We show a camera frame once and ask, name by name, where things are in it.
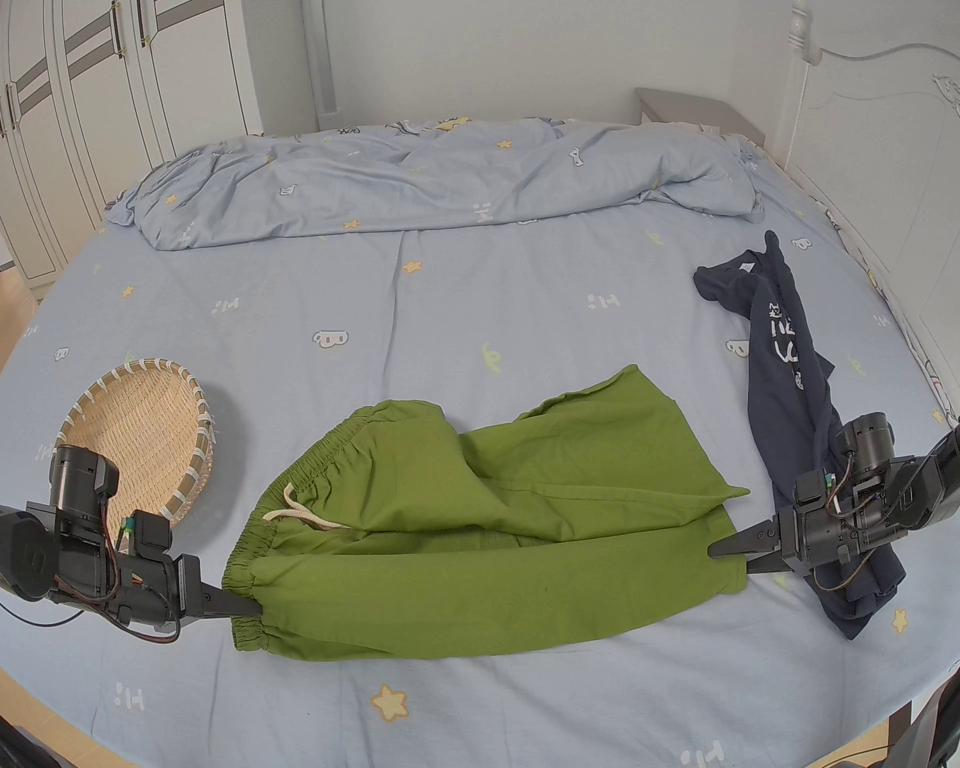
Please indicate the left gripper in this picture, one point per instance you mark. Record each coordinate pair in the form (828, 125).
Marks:
(150, 592)

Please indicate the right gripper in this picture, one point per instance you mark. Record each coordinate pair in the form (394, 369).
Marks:
(825, 540)

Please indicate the green shorts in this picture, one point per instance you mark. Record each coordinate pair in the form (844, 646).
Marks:
(487, 525)

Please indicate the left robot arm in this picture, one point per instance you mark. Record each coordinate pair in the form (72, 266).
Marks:
(30, 555)

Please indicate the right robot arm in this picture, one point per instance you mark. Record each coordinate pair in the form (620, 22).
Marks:
(930, 487)

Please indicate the round woven basket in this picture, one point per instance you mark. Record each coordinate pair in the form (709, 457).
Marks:
(135, 420)

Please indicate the bed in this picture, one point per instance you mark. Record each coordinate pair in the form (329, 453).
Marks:
(525, 300)

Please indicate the dark blue T-shirt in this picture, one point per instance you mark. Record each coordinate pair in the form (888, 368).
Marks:
(780, 390)

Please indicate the grey bedside table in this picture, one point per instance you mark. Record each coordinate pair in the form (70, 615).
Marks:
(675, 105)

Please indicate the pale blue quilt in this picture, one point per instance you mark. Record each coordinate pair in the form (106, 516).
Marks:
(375, 187)

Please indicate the white wardrobe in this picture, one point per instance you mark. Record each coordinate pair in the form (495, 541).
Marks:
(75, 112)

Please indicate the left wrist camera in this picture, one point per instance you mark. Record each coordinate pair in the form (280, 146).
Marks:
(154, 534)

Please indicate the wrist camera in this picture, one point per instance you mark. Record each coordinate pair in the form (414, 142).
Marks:
(811, 491)
(154, 534)

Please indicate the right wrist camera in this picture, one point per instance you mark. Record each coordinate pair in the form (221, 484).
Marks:
(811, 491)

